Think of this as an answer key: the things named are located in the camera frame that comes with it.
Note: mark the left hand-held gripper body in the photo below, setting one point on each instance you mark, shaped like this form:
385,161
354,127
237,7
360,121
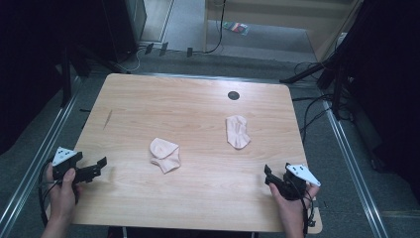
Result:
62,158

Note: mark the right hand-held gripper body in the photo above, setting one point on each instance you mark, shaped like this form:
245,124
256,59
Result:
295,185

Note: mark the pink sock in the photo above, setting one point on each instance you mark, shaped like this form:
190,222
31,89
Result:
237,132
165,153

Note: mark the person's right hand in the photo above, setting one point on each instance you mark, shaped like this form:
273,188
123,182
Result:
294,211

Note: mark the person's left hand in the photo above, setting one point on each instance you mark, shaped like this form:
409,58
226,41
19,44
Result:
62,198

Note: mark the black round table grommet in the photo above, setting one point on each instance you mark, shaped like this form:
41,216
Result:
233,95

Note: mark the small black floor block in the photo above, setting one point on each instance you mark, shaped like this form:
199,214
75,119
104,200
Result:
189,52
164,49
149,48

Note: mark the black metal stand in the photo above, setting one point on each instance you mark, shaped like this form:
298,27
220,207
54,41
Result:
336,62

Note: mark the dark cabinet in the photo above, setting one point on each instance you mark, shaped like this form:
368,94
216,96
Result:
122,26

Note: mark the colourful flat packet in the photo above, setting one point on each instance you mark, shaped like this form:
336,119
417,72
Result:
236,27

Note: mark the metal floor rail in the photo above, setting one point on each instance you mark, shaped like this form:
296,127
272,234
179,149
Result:
39,155
350,158

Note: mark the black upright stand post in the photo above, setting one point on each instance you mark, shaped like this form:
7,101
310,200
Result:
66,79

